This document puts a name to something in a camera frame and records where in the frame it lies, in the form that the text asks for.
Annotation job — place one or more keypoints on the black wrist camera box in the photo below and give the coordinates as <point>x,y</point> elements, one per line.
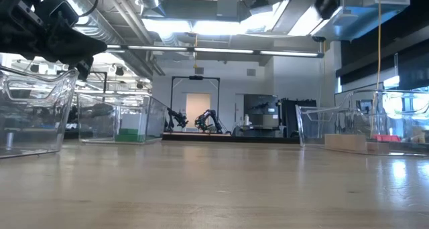
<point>57,9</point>

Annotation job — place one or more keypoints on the black background robot arm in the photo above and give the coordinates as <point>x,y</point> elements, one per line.
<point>181,118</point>

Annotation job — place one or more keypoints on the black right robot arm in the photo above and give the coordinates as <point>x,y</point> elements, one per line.
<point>326,3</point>

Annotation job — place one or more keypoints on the black aluminium table frame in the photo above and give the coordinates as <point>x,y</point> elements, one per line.
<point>261,140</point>

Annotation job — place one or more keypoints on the long linear ceiling light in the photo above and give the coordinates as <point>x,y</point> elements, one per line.
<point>221,50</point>

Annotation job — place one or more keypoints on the black and green robot arm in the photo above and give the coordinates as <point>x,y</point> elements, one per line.
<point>209,115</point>

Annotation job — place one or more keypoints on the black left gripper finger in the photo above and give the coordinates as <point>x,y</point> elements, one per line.
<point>83,48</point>
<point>83,68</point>

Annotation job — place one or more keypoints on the large natural wood block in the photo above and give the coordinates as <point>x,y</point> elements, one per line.
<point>345,142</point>

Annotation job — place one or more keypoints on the black track spotlight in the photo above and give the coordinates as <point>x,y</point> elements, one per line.
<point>139,85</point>
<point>119,70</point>

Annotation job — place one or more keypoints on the black security camera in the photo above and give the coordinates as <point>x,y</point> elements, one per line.
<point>318,39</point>

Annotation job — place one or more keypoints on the grey wall vent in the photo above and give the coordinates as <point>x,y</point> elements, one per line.
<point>250,72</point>
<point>199,70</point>

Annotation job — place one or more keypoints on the black cabinet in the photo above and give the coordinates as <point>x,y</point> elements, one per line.
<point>298,118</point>

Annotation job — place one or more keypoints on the white paper label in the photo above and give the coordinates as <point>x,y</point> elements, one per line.
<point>131,121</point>

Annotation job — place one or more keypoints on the black gantry frame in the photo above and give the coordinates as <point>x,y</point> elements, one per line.
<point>196,77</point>

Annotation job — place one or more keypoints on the large metal ventilation duct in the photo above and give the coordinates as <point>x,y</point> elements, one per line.
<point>362,21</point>

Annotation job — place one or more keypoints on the clear plastic bin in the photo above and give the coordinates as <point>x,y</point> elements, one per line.
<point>335,122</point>
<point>33,122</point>
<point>97,122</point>

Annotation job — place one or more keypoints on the red box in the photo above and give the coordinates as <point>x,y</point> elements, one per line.
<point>385,138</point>

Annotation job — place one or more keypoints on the white bottle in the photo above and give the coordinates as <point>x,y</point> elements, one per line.
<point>247,119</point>

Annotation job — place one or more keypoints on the grey cabinet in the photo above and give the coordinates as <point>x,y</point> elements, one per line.
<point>261,103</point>

